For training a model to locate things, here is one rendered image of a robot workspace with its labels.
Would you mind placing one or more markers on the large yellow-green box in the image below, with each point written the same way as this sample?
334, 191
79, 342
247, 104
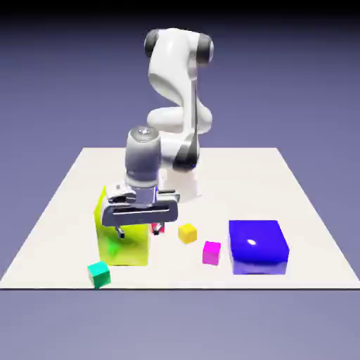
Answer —
123, 247

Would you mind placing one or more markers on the small teal cube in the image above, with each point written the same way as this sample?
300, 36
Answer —
99, 274

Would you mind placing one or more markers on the small red cube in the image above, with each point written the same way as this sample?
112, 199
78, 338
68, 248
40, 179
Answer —
160, 229

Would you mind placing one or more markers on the small yellow cube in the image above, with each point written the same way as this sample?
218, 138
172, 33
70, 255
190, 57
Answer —
187, 233

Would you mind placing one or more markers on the large blue box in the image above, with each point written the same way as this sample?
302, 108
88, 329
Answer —
257, 244

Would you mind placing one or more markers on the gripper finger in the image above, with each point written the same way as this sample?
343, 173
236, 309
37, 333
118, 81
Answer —
121, 232
158, 228

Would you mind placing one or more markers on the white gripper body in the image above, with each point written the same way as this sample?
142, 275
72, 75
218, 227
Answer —
140, 214

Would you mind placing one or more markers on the small magenta cube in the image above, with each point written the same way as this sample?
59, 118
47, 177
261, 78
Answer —
211, 253

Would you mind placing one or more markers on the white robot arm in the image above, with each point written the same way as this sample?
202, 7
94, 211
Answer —
180, 84

